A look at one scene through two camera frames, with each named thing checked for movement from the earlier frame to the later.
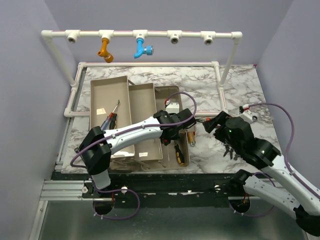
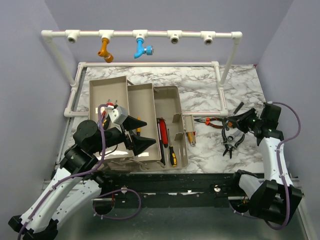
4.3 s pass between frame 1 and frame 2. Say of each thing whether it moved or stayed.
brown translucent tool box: stayed
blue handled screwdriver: moved
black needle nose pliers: stayed
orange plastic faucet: stayed
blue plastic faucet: stayed
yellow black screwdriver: moved
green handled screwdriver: moved
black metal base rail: stayed
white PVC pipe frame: stayed
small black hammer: moved
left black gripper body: moved
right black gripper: moved
